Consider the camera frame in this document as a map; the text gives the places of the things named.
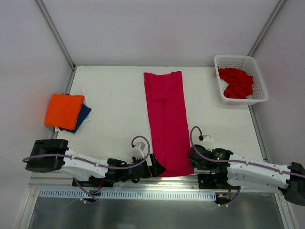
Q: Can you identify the magenta t shirt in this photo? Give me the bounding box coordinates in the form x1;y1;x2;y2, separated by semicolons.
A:
143;71;194;177

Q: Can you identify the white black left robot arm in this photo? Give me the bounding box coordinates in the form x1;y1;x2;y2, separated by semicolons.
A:
22;139;166;186

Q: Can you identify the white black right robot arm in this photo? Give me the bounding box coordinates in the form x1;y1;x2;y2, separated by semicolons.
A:
188;145;305;206

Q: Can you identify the folded blue t shirt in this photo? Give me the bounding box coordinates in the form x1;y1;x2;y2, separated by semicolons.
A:
57;104;92;134

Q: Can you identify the red t shirt in basket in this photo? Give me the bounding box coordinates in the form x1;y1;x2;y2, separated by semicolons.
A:
218;68;254;99

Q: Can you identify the folded orange t shirt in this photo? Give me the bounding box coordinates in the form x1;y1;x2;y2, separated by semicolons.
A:
44;94;85;130

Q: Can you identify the white plastic basket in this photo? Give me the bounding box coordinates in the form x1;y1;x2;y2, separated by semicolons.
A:
214;55;268;105

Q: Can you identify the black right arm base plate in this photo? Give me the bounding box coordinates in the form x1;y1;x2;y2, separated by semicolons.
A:
197;173;239;190

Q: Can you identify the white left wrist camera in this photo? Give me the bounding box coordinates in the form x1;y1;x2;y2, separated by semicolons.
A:
132;142;146;160

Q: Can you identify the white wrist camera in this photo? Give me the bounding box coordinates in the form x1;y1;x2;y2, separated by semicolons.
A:
199;135;214;144
132;142;146;160

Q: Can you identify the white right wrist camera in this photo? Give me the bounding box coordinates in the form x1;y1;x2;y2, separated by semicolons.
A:
199;135;214;144

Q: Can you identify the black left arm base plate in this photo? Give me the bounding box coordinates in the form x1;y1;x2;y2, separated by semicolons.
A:
78;177;113;187

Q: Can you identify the aluminium mounting rail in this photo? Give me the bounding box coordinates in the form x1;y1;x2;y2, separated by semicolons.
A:
29;173;199;190

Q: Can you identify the white slotted cable duct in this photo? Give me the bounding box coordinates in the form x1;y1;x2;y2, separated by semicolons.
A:
39;188;216;201

